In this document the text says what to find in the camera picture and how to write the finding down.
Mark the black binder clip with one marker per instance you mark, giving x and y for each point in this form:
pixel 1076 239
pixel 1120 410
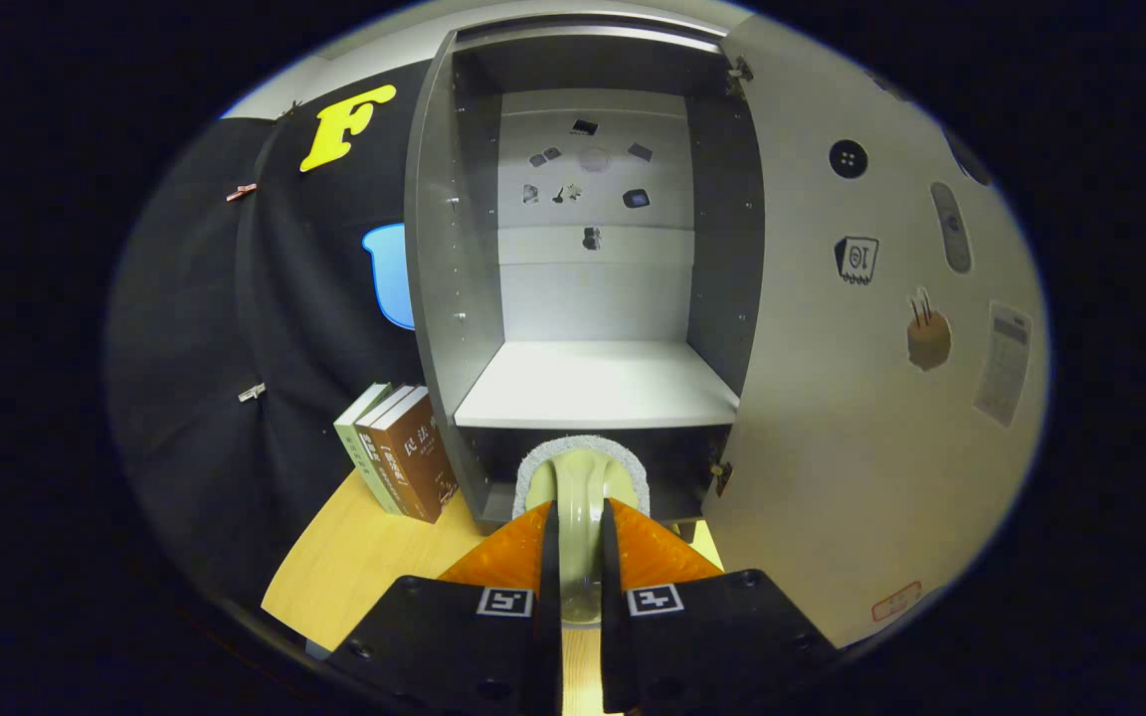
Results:
pixel 286 107

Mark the pink clip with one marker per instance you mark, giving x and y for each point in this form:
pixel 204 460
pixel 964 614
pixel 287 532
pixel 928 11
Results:
pixel 241 192

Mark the silver clip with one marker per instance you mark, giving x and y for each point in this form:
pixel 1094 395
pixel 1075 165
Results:
pixel 251 393

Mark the dark grey cabinet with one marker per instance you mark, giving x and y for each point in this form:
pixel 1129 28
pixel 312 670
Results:
pixel 593 383

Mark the green book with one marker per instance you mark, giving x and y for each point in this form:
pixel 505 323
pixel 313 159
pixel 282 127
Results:
pixel 356 447

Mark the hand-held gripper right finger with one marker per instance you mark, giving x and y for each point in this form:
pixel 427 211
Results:
pixel 613 646

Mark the black backdrop cloth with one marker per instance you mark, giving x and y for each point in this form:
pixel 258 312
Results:
pixel 195 398

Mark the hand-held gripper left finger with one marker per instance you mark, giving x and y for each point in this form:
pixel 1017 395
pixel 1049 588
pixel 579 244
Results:
pixel 550 636

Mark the thick brown book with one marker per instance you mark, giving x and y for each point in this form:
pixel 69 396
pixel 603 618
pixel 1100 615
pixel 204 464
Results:
pixel 419 462

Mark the beige cabinet door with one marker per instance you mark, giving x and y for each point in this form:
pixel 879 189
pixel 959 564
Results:
pixel 812 447

